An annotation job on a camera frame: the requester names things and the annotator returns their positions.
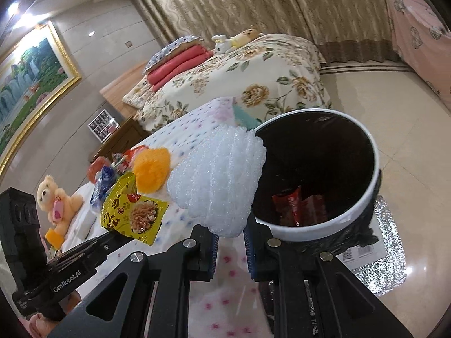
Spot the white bunny plush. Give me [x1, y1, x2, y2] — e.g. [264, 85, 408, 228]
[211, 34, 232, 55]

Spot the person's left hand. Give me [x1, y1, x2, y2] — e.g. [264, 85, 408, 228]
[28, 312, 76, 338]

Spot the white foam fruit net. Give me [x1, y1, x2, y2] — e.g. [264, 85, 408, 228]
[166, 124, 267, 238]

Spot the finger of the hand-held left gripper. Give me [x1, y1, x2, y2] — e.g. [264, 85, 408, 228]
[46, 230, 137, 275]

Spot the floral quilt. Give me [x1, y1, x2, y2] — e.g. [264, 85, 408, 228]
[121, 33, 332, 134]

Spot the teal cloth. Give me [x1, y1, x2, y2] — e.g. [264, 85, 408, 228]
[233, 104, 263, 131]

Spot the black bin liner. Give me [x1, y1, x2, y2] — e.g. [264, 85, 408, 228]
[254, 111, 382, 254]

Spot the silver foil mat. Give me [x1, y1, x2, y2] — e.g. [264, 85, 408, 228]
[343, 194, 406, 295]

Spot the wooden nightstand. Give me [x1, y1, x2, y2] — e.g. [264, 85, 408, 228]
[88, 115, 150, 164]

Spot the yellow snack packet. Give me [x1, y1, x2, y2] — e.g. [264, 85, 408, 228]
[100, 172, 170, 247]

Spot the blue white plastic packet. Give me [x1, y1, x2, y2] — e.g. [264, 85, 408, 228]
[90, 167, 118, 211]

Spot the red snack wrapper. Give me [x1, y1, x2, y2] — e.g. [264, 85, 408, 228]
[301, 194, 327, 224]
[272, 186, 304, 226]

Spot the gold framed landscape painting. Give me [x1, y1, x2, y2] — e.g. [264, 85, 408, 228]
[0, 20, 82, 177]

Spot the pink folded blanket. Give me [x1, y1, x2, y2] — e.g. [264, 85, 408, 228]
[146, 44, 213, 90]

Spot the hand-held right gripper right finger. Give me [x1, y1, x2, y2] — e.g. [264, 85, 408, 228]
[243, 216, 414, 338]

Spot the floral pillow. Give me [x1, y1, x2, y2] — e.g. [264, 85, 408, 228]
[121, 75, 156, 108]

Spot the pink printed cloth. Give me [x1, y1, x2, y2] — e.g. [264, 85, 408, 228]
[386, 0, 451, 111]

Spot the black white photo frame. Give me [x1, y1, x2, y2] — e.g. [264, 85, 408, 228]
[88, 111, 117, 138]

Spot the white printed paper sheet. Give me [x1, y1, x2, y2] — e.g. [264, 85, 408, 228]
[335, 234, 388, 270]

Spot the red snack packet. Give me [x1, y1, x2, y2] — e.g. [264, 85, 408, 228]
[112, 152, 134, 176]

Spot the crumpled white red wrapper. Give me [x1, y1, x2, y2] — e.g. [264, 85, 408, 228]
[125, 147, 146, 164]

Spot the beige patterned curtain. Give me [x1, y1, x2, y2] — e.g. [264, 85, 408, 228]
[130, 0, 423, 66]

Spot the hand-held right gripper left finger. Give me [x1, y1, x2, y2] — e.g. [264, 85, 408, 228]
[46, 223, 220, 338]

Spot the beige teddy bear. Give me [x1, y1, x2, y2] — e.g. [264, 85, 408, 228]
[36, 174, 85, 238]

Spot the black trash bin white rim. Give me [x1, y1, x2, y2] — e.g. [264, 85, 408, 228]
[251, 108, 383, 254]

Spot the red yellow apple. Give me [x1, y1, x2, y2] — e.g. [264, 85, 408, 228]
[87, 157, 113, 184]

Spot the orange yellow sponge ball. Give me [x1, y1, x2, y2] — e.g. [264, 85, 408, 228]
[133, 147, 171, 194]

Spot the wooden headboard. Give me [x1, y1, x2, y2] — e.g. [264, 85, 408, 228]
[100, 60, 150, 120]

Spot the dotted pillow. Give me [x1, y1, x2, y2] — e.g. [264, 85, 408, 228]
[144, 35, 205, 74]

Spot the yellow bear plush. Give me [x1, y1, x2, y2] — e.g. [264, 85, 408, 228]
[227, 25, 265, 49]

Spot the white paper box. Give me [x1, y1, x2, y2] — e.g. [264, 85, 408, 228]
[67, 208, 98, 242]

